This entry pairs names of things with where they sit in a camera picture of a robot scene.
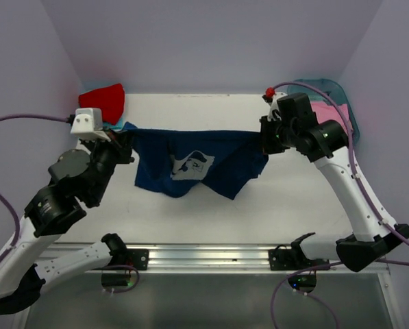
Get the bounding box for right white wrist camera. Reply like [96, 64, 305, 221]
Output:
[262, 87, 288, 121]

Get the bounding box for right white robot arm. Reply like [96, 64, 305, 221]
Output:
[260, 89, 409, 272]

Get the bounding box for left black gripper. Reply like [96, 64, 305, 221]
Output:
[82, 124, 136, 202]

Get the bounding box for navy blue t-shirt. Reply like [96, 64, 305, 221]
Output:
[123, 122, 269, 199]

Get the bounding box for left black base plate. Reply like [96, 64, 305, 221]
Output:
[125, 248, 149, 271]

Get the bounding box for red folded t-shirt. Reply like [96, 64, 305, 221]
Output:
[78, 84, 125, 125]

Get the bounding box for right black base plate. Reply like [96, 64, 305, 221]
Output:
[268, 245, 330, 271]

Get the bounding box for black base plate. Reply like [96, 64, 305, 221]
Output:
[268, 245, 330, 271]
[125, 248, 149, 271]

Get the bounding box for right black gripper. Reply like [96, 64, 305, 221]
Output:
[257, 114, 298, 154]

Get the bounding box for pink t-shirt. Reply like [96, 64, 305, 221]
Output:
[310, 101, 354, 132]

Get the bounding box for aluminium mounting rail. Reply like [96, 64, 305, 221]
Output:
[38, 241, 389, 274]

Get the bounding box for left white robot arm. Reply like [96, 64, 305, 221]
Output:
[0, 131, 134, 315]

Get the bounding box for teal folded t-shirt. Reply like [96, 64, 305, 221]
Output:
[112, 118, 124, 131]

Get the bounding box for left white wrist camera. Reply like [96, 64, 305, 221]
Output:
[71, 108, 103, 141]

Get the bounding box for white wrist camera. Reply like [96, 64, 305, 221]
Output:
[71, 108, 103, 141]
[262, 87, 288, 121]

